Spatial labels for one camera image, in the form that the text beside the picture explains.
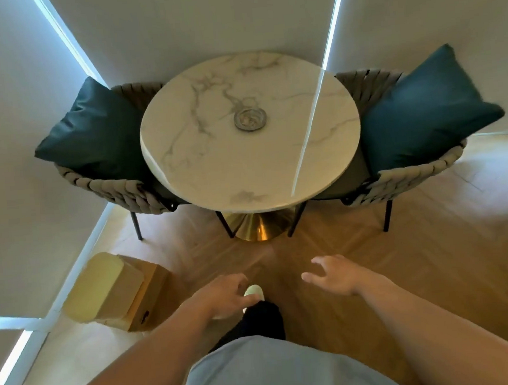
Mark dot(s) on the round marble table gold base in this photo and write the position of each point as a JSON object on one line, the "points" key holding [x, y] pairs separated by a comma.
{"points": [[252, 172]]}

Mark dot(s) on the brown cardboard box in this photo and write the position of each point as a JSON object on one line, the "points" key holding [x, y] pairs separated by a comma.
{"points": [[152, 290]]}

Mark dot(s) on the round metal ashtray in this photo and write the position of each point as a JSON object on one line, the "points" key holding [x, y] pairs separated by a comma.
{"points": [[250, 119]]}

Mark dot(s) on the black trousers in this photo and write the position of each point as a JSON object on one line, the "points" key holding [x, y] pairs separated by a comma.
{"points": [[262, 323]]}

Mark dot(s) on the dark teal cushion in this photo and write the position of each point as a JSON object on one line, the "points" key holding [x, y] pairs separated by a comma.
{"points": [[423, 111], [93, 132]]}

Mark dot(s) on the person's right thumb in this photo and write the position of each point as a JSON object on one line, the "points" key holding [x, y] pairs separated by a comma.
{"points": [[312, 277]]}

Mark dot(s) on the person's left forearm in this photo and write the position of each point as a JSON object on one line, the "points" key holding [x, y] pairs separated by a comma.
{"points": [[148, 360]]}

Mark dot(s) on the pale slipper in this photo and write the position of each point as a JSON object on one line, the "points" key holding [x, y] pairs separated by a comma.
{"points": [[254, 292]]}

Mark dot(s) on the person's left thumb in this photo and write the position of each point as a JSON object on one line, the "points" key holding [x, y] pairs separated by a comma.
{"points": [[248, 302]]}

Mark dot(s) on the person's right forearm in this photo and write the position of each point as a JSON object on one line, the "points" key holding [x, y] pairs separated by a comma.
{"points": [[432, 334]]}

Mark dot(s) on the person's left hand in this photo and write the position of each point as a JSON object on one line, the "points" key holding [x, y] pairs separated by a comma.
{"points": [[220, 297]]}

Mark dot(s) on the person's right hand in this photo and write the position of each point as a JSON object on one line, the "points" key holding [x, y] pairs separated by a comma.
{"points": [[339, 277]]}

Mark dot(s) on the light grey shirt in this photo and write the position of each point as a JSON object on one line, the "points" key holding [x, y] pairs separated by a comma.
{"points": [[277, 372]]}

